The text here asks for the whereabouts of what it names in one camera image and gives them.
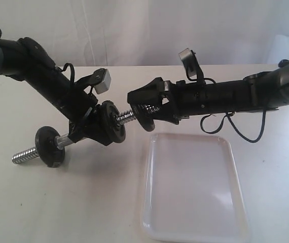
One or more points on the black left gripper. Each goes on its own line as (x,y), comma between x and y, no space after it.
(81,110)

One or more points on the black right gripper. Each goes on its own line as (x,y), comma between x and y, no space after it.
(184,100)

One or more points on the black weight plate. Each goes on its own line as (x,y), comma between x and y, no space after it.
(46,146)
(142,115)
(114,122)

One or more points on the chrome threaded dumbbell bar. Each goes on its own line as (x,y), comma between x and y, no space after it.
(63,140)

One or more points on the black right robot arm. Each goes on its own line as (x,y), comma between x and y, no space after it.
(163,100)

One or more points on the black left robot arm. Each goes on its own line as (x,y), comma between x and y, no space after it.
(26,60)

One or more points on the white rectangular plastic tray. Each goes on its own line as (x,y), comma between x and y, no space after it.
(192,191)

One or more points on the white sheer curtain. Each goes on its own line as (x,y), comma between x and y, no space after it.
(128,33)

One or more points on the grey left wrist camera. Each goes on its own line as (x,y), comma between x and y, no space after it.
(102,80)

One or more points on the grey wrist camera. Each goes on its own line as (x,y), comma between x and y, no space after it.
(189,62)
(102,80)

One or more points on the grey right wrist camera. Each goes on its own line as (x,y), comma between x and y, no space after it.
(189,62)

